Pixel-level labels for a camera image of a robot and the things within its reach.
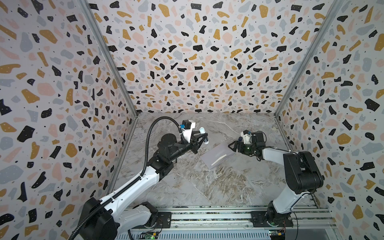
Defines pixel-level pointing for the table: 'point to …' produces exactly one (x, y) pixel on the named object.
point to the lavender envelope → (218, 154)
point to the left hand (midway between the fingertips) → (205, 131)
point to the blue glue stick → (202, 130)
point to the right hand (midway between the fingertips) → (232, 144)
